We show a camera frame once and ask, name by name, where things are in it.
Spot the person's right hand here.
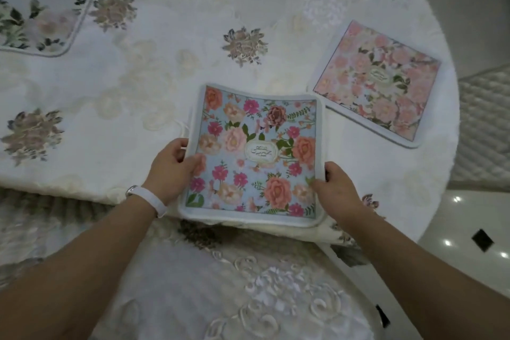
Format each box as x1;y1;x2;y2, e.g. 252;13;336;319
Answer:
310;161;370;230

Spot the person's left hand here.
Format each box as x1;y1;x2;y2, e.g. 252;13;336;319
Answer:
143;138;206;206

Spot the blue floral placemat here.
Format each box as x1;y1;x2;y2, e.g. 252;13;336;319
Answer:
178;83;328;229

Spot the person's right forearm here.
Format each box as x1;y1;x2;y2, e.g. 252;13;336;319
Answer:
339;208;510;340

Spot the person's left forearm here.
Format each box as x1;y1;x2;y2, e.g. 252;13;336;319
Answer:
0;192;158;340

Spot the white wristband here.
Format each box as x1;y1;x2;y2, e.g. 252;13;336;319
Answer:
125;185;168;219

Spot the white embroidered floral tablecloth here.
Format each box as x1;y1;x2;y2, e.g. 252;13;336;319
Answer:
0;0;461;249

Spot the pink floral placemat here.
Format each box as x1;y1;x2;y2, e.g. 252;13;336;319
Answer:
308;20;442;149

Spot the white lace embroidered chair cover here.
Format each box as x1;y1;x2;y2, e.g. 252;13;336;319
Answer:
0;188;385;340

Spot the white quilted chair cushion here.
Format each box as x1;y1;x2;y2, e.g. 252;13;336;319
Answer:
448;64;510;193

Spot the white placemat with dark leaves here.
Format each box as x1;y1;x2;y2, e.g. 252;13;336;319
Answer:
0;0;101;58

